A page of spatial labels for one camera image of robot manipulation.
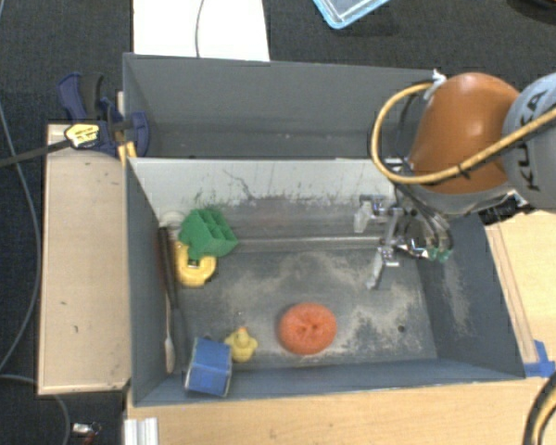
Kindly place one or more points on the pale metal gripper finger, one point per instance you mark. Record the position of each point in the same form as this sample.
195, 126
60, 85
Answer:
363, 218
383, 262

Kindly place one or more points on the grey metal bin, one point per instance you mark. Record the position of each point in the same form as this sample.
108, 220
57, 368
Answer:
306, 267

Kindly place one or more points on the orange round scrubber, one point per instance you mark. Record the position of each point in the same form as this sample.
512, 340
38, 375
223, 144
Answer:
307, 328

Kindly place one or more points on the green toy building block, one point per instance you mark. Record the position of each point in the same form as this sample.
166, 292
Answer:
206, 232

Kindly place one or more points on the yellow rubber duck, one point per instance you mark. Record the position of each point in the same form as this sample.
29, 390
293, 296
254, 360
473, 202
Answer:
242, 345

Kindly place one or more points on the long black and white utensil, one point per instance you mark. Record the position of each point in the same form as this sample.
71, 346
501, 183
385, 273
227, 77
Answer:
169, 276

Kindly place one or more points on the blue cube box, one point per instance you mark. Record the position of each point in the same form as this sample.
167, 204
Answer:
208, 366

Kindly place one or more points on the pale wood flat board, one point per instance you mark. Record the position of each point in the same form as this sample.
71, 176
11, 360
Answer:
85, 271

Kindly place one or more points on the black cylinder on white bracket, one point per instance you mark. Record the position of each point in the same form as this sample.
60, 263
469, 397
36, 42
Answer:
505, 211

